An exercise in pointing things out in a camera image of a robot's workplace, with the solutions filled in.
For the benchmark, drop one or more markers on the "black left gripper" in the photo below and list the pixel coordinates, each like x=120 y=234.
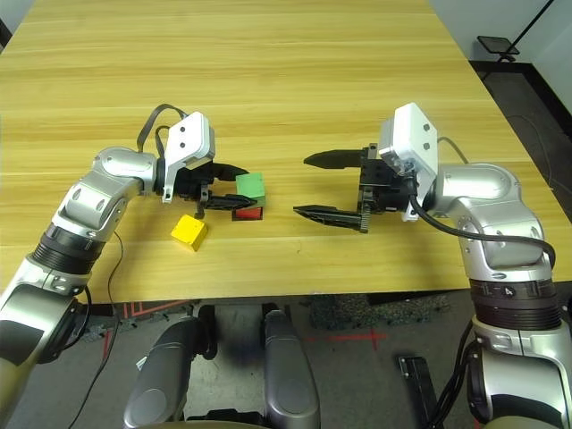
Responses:
x=192 y=181

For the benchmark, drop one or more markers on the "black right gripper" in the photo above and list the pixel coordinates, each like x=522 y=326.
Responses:
x=380 y=183

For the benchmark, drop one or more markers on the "green wooden cube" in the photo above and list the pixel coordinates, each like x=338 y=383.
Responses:
x=250 y=185

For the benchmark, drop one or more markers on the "red wooden cube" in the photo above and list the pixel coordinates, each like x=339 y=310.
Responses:
x=248 y=213

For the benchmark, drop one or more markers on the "yellow wooden cube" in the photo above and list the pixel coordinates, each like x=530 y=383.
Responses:
x=187 y=229

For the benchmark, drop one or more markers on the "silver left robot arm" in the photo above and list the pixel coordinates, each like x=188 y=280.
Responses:
x=111 y=170

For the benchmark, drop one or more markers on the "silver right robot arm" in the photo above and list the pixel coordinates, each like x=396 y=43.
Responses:
x=482 y=183

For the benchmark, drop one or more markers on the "black square marker pad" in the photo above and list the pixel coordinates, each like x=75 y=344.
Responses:
x=233 y=216

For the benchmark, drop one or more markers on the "red tape outline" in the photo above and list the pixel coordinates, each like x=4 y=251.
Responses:
x=133 y=309

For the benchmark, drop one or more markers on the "grey right robot leg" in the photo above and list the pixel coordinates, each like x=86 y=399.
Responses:
x=290 y=380

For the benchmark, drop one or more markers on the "grey robot leg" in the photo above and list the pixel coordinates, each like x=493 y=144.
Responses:
x=290 y=380
x=156 y=384

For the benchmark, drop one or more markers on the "small white connector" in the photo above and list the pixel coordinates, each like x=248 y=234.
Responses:
x=141 y=364

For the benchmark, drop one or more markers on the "short red tape strip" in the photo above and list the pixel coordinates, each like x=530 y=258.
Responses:
x=107 y=346

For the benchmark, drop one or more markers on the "black bar with screws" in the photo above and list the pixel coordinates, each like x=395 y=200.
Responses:
x=415 y=375

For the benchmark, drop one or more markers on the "grey left robot leg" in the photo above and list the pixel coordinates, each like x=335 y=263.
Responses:
x=156 y=384

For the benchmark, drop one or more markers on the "black tripod stand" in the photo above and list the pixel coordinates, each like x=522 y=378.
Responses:
x=496 y=44

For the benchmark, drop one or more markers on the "tan robot torso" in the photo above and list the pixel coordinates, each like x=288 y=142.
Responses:
x=223 y=423

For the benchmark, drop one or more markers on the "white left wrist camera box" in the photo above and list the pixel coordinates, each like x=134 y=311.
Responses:
x=187 y=138

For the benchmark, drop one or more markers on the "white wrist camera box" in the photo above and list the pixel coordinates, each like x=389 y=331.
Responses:
x=187 y=138
x=411 y=129

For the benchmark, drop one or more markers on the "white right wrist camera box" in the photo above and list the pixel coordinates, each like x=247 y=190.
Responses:
x=411 y=129

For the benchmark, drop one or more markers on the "black diagonal frame bar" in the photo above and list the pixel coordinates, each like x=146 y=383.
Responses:
x=4 y=35

